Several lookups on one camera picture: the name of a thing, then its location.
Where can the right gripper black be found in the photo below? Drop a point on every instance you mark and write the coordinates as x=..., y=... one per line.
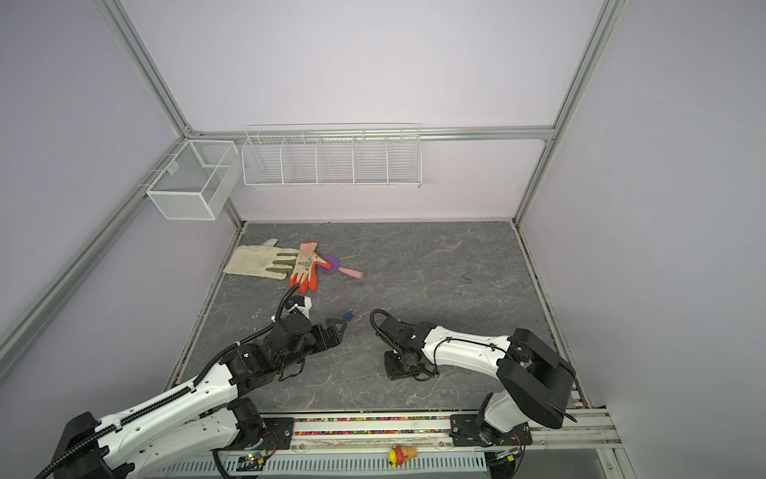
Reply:
x=391, y=369

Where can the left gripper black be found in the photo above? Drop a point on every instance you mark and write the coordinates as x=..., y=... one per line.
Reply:
x=324, y=343

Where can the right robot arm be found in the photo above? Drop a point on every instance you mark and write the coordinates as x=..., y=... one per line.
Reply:
x=536, y=381

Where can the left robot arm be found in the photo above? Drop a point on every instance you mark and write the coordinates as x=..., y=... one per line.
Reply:
x=210, y=412

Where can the red white work glove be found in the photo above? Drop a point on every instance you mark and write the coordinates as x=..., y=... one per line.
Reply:
x=304, y=274

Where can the purple pink toy shovel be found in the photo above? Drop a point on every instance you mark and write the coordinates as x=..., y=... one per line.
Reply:
x=333, y=265

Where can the cream green work glove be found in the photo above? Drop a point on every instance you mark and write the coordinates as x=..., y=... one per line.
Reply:
x=266, y=260

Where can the white mesh box basket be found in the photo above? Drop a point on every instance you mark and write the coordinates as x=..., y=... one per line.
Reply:
x=197, y=181

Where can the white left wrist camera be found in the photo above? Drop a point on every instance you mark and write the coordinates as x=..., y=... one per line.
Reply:
x=300, y=305

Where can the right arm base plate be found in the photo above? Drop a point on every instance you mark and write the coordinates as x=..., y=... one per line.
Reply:
x=466, y=430

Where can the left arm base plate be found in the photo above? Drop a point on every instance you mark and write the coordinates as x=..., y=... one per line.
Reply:
x=272, y=433

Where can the white wire shelf basket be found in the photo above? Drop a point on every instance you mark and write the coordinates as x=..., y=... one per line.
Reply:
x=333, y=155

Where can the white vented cable duct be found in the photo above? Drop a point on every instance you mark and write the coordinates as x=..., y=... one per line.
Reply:
x=452, y=464

